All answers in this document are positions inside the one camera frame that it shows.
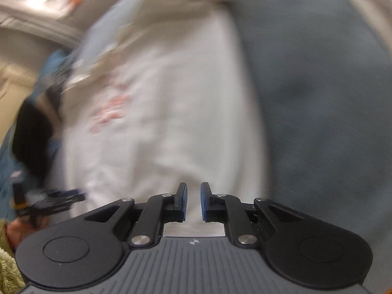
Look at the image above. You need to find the white sweatshirt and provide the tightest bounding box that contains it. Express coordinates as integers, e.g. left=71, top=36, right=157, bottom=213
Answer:
left=61, top=0, right=270, bottom=236

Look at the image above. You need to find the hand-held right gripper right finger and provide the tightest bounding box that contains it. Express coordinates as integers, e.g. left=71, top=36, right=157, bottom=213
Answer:
left=200, top=182, right=319, bottom=247

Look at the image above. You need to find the black cloth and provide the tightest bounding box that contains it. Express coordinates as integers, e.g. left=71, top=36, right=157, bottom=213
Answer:
left=12, top=101, right=62, bottom=184

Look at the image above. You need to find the grey bed blanket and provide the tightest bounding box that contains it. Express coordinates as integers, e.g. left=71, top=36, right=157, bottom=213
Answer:
left=76, top=0, right=392, bottom=282

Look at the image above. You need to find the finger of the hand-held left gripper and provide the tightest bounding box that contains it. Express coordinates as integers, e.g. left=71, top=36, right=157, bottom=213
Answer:
left=29, top=189, right=86, bottom=216

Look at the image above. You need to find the person's left hand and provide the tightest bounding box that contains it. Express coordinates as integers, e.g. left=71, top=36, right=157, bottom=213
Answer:
left=6, top=220, right=35, bottom=250

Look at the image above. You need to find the person's left forearm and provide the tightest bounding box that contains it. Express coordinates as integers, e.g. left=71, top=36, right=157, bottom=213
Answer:
left=0, top=220, right=26, bottom=294

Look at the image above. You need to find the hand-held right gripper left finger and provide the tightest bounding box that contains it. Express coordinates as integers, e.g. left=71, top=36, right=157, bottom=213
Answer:
left=69, top=182, right=188, bottom=247

